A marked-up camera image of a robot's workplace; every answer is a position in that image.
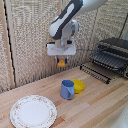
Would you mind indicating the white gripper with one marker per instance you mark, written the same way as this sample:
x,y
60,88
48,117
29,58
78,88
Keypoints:
x,y
61,49

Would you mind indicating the small orange bread piece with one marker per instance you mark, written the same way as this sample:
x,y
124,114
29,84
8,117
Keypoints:
x,y
61,63

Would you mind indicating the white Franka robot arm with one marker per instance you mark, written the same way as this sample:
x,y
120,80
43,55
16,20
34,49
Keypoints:
x,y
65,25

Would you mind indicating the open toaster oven door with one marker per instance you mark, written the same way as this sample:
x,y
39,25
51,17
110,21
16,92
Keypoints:
x,y
95,73

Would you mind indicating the black toaster oven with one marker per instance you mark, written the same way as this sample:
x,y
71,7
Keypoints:
x,y
113,45

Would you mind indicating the blue mug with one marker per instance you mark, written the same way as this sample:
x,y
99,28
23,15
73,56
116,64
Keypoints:
x,y
67,90

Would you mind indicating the yellow bowl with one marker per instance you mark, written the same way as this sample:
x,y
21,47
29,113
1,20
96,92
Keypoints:
x,y
79,86

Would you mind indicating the woven beige folding screen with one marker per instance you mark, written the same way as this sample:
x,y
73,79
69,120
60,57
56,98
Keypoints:
x,y
30,40

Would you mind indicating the white floral-rimmed plate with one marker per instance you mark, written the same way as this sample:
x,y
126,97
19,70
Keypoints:
x,y
33,112

